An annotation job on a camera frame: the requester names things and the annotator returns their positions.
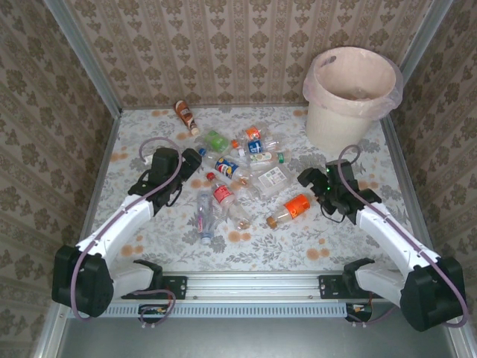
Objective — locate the green label clear bottle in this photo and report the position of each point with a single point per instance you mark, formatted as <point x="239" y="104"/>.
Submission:
<point x="217" y="142"/>

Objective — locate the orange label gold cap bottle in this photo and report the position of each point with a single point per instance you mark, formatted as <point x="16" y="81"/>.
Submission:
<point x="297" y="206"/>

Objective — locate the Pepsi bottle blue cap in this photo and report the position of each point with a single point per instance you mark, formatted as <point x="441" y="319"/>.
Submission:
<point x="227" y="168"/>

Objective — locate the square clear bottle white label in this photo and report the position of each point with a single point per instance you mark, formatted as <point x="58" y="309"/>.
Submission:
<point x="274" y="178"/>

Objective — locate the Coca-Cola bottle red cap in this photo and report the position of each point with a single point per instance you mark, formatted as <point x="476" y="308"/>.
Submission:
<point x="223" y="194"/>

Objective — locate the brown label plastic bottle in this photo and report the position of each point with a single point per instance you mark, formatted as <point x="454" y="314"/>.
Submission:
<point x="183" y="112"/>

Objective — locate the clear bottle pink label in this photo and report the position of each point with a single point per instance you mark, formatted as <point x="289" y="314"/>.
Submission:
<point x="204" y="212"/>

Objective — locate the green cap white label bottle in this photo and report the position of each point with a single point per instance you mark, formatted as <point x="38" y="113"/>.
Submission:
<point x="262" y="157"/>

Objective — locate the blue label white cap bottle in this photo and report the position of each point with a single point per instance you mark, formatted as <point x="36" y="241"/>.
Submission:
<point x="255" y="146"/>

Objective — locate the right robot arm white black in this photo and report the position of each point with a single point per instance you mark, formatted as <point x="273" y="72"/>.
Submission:
<point x="391" y="242"/>

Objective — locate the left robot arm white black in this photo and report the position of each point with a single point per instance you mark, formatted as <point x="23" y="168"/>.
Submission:
<point x="119" y="223"/>

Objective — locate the beige plastic waste bin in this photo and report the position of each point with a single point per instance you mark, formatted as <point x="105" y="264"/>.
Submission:
<point x="335" y="127"/>

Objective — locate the grey metal panel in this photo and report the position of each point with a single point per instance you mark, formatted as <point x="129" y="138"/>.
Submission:
<point x="261" y="339"/>

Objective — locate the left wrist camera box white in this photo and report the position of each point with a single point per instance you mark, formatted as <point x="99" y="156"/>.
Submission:
<point x="147" y="160"/>

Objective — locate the aluminium table side rail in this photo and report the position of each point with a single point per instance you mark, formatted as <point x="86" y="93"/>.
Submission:
<point x="398" y="156"/>
<point x="102" y="168"/>

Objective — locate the aluminium front frame rail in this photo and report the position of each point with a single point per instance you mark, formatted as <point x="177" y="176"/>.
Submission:
<point x="253" y="285"/>

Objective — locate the aluminium frame post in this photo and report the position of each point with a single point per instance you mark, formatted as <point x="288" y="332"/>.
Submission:
<point x="428" y="30"/>
<point x="85" y="56"/>

